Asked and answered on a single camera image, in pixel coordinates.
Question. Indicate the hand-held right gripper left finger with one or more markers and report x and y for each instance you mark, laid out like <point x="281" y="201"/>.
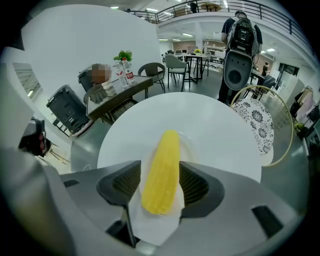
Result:
<point x="95" y="195"/>

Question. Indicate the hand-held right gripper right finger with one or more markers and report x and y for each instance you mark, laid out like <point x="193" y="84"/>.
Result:
<point x="237" y="212"/>

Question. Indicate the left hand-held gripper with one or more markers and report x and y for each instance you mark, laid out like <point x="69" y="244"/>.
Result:
<point x="32" y="140"/>

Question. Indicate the yellow corn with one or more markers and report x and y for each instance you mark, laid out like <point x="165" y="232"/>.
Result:
<point x="162" y="175"/>

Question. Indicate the black floor appliance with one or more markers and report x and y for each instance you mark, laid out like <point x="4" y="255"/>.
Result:
<point x="85" y="80"/>
<point x="66" y="110"/>

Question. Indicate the dried plant in white vase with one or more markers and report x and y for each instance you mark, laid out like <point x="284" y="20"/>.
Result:
<point x="110" y="88"/>

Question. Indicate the floral seat cushion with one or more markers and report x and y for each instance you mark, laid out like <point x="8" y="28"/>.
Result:
<point x="257" y="120"/>

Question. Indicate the dark glass-top table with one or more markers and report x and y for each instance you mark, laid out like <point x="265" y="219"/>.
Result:
<point x="125" y="88"/>

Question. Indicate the round white table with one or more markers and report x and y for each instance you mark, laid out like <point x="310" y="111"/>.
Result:
<point x="200" y="112"/>

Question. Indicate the green potted plant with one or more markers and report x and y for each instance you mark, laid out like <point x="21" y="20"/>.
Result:
<point x="123" y="55"/>

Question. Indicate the clothes rack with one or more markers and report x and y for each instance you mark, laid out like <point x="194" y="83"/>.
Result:
<point x="306" y="105"/>

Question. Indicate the dark wicker chair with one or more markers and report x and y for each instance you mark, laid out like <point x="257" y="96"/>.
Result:
<point x="150" y="70"/>

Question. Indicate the grey dining chair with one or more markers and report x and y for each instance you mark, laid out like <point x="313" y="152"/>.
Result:
<point x="175" y="63"/>

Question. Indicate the black high table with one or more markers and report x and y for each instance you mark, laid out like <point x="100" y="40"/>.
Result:
<point x="197" y="57"/>

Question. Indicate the yellow flower pot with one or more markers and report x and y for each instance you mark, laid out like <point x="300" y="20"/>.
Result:
<point x="197" y="51"/>

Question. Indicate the black mezzanine railing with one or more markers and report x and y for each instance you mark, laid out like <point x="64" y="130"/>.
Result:
<point x="260" y="11"/>

